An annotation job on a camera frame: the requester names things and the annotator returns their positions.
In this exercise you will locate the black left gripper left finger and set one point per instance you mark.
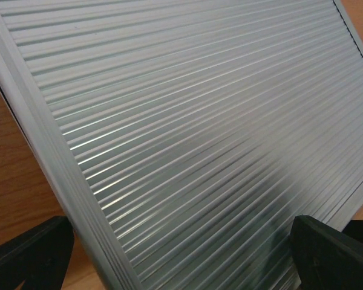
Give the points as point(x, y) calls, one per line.
point(39, 257)

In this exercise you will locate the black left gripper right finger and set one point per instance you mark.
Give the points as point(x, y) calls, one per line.
point(326, 258)

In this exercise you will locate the aluminium poker case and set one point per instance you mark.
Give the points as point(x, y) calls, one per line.
point(181, 138)

